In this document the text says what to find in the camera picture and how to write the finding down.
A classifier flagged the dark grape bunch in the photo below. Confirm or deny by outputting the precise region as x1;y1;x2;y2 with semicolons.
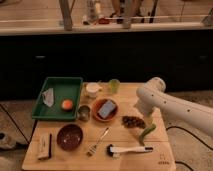
122;116;145;129

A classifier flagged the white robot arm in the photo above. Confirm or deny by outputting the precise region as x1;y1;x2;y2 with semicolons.
135;77;213;138

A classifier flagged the orange bowl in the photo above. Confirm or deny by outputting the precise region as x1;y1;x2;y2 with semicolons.
92;99;118;122

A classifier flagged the purple bowl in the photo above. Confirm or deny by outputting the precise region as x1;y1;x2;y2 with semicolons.
56;124;83;151

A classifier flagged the green translucent cup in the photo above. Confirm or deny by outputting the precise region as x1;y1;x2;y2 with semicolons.
109;79;120;94

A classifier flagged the white cup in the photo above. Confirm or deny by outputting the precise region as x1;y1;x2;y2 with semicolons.
86;83;100;98

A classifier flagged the blue sponge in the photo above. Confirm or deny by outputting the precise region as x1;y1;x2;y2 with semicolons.
98;100;116;119

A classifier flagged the small metal cup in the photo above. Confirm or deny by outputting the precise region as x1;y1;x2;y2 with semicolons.
78;105;90;122

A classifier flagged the green plastic tray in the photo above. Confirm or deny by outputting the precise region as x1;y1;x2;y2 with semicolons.
32;77;83;121

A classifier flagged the orange fruit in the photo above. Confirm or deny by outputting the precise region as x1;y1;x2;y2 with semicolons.
61;99;73;111

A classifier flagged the crumpled white paper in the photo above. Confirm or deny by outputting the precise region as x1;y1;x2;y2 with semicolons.
42;88;54;107

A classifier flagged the green cucumber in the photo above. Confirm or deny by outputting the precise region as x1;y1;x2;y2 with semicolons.
139;124;156;146

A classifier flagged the silver fork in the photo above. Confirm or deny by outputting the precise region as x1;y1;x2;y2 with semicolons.
86;128;109;157

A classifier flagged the wooden table leg right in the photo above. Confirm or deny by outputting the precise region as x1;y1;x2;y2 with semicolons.
123;0;133;29

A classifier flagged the wooden table leg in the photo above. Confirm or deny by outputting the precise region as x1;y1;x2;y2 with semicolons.
123;0;133;29
59;0;72;31

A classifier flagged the wooden block with black strip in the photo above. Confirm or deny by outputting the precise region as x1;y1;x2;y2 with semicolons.
37;133;52;160

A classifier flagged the wooden table leg left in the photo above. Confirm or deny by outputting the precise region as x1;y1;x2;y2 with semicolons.
59;0;72;31

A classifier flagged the black cable on floor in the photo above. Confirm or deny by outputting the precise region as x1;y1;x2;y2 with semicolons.
165;125;213;152

